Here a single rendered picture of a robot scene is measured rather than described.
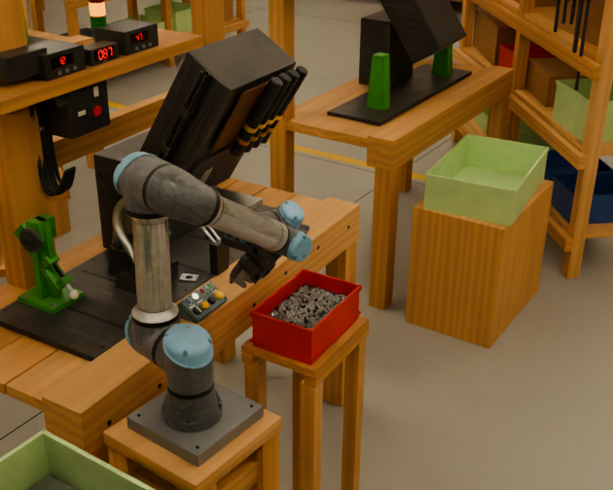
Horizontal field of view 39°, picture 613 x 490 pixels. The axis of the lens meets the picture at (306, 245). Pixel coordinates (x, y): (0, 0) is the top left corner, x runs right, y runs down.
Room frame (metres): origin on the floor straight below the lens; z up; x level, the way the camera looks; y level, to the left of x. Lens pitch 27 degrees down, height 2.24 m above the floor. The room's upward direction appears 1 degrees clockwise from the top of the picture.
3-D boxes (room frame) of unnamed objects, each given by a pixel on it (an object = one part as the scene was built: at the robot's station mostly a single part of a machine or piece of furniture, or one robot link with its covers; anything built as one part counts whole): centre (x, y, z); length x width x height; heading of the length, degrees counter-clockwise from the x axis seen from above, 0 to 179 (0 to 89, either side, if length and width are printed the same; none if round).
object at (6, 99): (2.68, 0.70, 1.52); 0.90 x 0.25 x 0.04; 150
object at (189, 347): (1.75, 0.29, 1.05); 0.13 x 0.12 x 0.14; 43
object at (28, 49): (2.41, 0.81, 1.59); 0.15 x 0.07 x 0.07; 150
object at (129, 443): (1.75, 0.28, 0.83); 0.32 x 0.32 x 0.04; 53
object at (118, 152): (2.71, 0.54, 1.07); 0.30 x 0.18 x 0.34; 150
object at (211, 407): (1.75, 0.28, 0.93); 0.15 x 0.15 x 0.10
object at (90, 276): (2.55, 0.48, 0.89); 1.10 x 0.42 x 0.02; 150
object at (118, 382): (2.40, 0.24, 0.82); 1.50 x 0.14 x 0.15; 150
